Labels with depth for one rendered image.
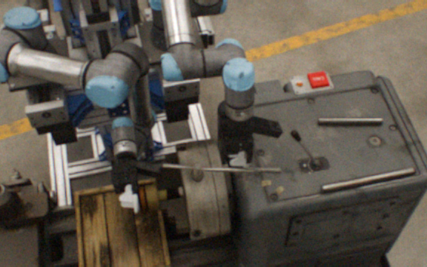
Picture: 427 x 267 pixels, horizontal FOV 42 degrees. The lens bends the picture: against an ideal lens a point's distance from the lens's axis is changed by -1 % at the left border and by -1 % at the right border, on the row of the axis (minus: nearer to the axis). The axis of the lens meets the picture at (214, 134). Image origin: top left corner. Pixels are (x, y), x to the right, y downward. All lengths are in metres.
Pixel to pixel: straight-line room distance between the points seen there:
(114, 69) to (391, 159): 0.87
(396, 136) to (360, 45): 2.09
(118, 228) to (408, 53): 2.48
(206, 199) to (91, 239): 0.51
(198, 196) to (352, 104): 0.58
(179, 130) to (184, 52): 1.62
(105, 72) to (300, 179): 0.65
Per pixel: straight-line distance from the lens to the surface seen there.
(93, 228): 2.02
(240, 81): 1.34
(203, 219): 1.70
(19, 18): 1.99
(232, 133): 1.48
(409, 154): 1.78
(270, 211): 1.60
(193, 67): 1.43
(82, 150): 3.04
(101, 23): 2.10
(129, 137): 1.92
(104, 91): 1.67
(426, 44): 3.98
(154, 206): 1.79
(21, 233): 1.98
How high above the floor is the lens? 2.66
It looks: 55 degrees down
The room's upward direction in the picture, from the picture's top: 1 degrees counter-clockwise
